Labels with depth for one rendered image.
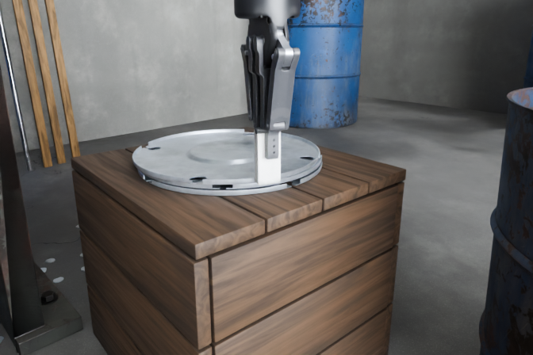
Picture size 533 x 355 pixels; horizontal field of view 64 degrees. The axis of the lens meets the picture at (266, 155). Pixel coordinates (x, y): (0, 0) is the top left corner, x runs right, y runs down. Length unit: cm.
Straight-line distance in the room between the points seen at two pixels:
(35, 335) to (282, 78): 67
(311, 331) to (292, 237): 16
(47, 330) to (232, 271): 51
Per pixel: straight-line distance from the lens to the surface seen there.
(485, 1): 343
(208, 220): 49
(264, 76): 50
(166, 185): 59
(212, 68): 278
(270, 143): 51
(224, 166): 62
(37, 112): 201
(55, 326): 94
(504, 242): 56
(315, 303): 62
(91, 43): 240
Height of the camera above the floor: 56
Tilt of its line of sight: 16 degrees down
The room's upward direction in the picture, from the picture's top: straight up
